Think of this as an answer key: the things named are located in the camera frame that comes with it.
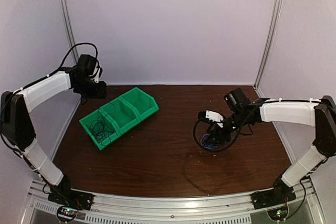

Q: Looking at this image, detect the left green plastic bin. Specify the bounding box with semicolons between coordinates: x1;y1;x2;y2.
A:
79;110;121;151

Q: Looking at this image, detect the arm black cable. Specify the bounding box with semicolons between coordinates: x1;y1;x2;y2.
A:
193;118;237;154
15;42;99;93

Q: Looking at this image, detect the green plastic bin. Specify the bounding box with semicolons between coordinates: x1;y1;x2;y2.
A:
119;87;159;121
99;98;140;135
79;110;121;151

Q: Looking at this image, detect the middle green plastic bin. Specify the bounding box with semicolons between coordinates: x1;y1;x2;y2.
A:
99;98;140;135

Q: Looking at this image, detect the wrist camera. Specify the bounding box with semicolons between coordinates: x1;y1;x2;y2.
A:
197;110;224;123
90;65;103;83

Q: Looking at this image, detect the right green plastic bin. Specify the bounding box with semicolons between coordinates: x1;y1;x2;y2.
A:
119;87;159;121

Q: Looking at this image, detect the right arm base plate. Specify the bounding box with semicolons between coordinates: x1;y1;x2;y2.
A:
251;189;296;210

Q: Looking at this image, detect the front aluminium rail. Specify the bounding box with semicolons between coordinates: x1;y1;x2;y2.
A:
18;179;327;223

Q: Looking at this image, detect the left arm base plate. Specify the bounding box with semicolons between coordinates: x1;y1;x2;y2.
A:
48;189;93;210

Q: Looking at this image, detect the right aluminium frame post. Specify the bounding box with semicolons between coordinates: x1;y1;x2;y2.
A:
254;0;283;90

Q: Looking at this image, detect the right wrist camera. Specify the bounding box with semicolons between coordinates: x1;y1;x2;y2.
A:
197;110;224;123

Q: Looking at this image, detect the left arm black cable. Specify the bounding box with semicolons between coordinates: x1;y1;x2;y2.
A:
15;42;99;93

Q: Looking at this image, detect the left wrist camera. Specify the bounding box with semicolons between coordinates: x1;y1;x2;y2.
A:
90;65;103;83

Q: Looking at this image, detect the light blue cable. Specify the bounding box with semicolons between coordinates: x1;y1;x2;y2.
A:
199;134;220;151

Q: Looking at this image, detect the circuit board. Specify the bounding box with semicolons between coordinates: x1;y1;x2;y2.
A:
56;206;78;222
267;206;289;222

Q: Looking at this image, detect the dark blue cable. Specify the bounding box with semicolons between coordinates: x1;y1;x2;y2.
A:
87;103;118;146

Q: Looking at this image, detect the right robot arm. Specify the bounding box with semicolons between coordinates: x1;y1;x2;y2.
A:
205;88;335;204

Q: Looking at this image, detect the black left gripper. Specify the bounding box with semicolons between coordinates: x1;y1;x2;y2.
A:
75;77;107;99

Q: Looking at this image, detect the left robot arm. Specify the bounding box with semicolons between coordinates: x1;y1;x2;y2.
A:
1;54;107;205

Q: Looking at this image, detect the left aluminium frame post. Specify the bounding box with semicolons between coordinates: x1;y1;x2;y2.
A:
59;0;76;48

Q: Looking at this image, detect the left circuit board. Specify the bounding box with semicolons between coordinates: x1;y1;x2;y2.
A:
56;206;78;222

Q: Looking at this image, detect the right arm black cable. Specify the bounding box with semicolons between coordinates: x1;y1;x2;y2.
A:
193;118;237;154

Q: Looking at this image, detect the right circuit board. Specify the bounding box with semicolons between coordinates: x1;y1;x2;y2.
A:
267;206;289;222

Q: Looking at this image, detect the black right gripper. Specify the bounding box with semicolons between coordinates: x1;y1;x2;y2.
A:
205;110;246;144

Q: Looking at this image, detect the brown cable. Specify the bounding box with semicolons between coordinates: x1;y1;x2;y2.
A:
169;147;234;192

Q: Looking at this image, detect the aluminium frame post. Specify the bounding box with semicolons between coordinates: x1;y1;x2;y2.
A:
254;0;283;90
59;0;76;48

